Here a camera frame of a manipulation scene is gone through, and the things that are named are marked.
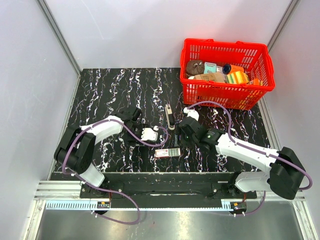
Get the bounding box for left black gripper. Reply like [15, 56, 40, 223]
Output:
[124, 124, 149, 146]

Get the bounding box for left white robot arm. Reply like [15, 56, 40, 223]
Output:
[54, 106, 143, 198]

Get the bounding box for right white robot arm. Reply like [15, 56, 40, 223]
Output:
[179, 116, 305, 200]

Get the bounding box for brown cardboard box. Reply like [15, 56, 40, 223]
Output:
[193, 72, 226, 83]

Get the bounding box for brown round item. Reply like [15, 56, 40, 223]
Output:
[186, 59, 205, 76]

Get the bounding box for teal white box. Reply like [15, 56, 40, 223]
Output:
[203, 62, 217, 74]

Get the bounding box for yellow green sticky notes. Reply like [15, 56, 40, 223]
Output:
[226, 71, 250, 85]

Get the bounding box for orange bottle blue cap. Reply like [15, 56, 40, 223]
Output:
[222, 63, 245, 75]

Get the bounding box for red plastic basket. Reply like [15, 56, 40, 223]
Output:
[180, 38, 276, 110]

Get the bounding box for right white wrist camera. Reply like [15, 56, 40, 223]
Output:
[183, 107, 200, 121]

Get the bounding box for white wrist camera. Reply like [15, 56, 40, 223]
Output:
[140, 126, 159, 143]
[183, 107, 200, 121]

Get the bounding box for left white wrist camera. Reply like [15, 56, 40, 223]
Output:
[140, 126, 159, 143]

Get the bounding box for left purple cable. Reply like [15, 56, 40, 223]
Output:
[61, 118, 170, 224]

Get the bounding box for purple cable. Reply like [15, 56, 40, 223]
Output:
[61, 118, 170, 224]
[186, 100, 313, 217]

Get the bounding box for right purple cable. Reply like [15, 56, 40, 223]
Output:
[186, 100, 313, 217]

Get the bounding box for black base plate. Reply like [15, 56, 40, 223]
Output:
[79, 171, 258, 209]

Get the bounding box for aluminium frame rail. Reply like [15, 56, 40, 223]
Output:
[34, 180, 306, 201]

